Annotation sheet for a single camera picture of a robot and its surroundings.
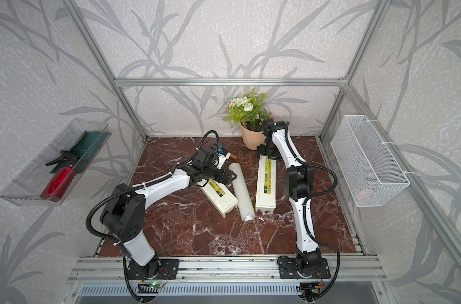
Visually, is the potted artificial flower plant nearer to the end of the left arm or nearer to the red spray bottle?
the end of the left arm

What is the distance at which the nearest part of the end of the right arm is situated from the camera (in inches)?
29.5

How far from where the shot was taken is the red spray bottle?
1.87 feet

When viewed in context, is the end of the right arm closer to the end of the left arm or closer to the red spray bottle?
the end of the left arm

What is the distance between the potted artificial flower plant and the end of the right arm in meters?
0.02

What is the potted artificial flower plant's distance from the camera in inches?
37.3

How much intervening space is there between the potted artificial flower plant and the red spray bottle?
0.65 meters

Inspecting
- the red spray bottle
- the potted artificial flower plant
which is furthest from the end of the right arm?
the red spray bottle
